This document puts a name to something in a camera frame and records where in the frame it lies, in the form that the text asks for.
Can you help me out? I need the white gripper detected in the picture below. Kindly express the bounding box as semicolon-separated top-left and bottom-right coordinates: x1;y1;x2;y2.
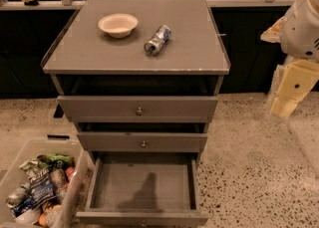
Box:
260;0;319;117

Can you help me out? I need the blue silver redbull can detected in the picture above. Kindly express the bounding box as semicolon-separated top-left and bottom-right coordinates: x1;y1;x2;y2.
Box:
144;25;171;56

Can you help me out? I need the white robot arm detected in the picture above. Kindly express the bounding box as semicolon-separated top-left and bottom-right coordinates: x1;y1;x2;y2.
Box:
260;0;319;117

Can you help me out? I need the grey drawer cabinet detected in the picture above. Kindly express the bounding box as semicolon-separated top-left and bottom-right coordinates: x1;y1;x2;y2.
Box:
40;0;231;160

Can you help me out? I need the grey open bottom drawer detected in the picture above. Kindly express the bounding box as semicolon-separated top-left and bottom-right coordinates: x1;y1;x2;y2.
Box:
77;152;208;228

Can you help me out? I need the grey middle drawer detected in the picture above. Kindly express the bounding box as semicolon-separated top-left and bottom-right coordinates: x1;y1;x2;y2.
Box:
78;132;207;152

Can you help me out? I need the grey top drawer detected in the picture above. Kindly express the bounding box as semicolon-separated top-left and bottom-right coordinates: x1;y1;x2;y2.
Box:
58;96;217;122

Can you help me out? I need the silver can in bin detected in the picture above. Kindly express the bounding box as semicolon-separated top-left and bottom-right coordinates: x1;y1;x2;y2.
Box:
6;182;30;208

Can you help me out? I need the white paper bowl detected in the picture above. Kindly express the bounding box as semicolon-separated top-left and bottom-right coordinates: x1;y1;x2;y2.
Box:
98;14;139;38

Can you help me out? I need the green snack bag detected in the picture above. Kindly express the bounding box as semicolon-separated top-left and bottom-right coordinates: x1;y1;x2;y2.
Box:
37;153;75;169

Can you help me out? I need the clear plastic storage bin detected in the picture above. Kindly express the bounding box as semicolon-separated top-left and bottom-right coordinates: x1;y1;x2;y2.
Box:
0;139;87;228

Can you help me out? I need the dark blue chip bag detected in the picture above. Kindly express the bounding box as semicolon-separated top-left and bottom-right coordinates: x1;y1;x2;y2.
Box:
12;169;55;216

